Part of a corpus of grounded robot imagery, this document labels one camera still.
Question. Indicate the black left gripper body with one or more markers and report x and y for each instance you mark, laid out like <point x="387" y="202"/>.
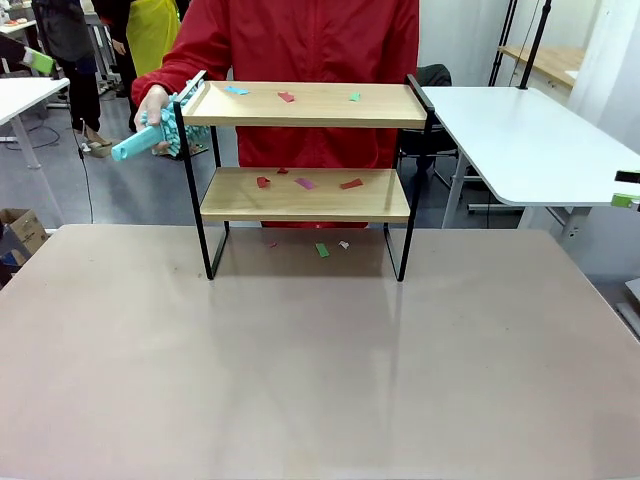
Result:
<point x="10" y="52"/>

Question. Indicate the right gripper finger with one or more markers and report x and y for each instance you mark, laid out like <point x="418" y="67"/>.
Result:
<point x="625" y="201"/>
<point x="629" y="176"/>

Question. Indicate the teal chenille duster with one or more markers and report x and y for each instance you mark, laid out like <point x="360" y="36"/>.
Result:
<point x="135" y="143"/>

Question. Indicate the person's right forearm red sleeve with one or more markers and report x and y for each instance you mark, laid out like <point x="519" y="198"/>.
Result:
<point x="160" y="75"/>

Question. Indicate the person's right hand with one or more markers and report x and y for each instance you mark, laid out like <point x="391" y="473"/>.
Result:
<point x="150" y="107"/>

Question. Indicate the white background table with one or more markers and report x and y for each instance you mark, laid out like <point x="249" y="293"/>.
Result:
<point x="25" y="95"/>

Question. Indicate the person in dark clothes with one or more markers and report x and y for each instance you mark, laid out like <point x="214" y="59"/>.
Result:
<point x="75" y="30"/>

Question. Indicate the grey metal platform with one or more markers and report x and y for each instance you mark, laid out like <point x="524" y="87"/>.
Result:
<point x="631" y="310"/>

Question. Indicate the large white rounded table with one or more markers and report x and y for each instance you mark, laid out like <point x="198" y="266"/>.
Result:
<point x="525" y="140"/>

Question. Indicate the person in yellow apron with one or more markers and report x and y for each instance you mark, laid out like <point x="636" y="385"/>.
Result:
<point x="150" y="30"/>

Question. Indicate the wooden background table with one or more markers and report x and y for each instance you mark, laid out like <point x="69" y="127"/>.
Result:
<point x="550" y="57"/>

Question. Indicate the black vertical pole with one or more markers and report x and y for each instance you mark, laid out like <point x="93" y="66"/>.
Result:
<point x="534" y="50"/>

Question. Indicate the cardboard box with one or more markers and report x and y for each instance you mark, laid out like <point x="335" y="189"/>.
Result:
<point x="27" y="230"/>

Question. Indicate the black tripod stand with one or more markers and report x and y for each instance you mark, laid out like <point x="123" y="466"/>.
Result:
<point x="504" y="40"/>

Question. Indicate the blue paper scrap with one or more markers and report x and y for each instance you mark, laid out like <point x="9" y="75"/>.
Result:
<point x="235" y="90"/>

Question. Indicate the black chair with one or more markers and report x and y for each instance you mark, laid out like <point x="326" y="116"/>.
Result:
<point x="434" y="75"/>

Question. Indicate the crumpled red paper scrap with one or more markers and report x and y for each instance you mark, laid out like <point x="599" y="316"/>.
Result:
<point x="263" y="182"/>

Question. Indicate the person in red jacket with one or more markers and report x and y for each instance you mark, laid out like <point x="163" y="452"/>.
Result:
<point x="310" y="45"/>

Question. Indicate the red paper strip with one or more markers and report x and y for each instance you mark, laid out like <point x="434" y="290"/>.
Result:
<point x="351" y="184"/>

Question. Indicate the green paper scrap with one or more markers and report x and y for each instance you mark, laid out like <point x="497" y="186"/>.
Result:
<point x="354" y="97"/>

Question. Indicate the magenta paper scrap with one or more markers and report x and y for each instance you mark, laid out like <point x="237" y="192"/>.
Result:
<point x="305" y="183"/>

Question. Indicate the green paper strip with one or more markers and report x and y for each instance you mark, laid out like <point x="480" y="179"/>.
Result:
<point x="322" y="250"/>

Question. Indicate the wooden shelf black metal frame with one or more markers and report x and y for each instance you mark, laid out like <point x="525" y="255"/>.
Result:
<point x="310" y="206"/>

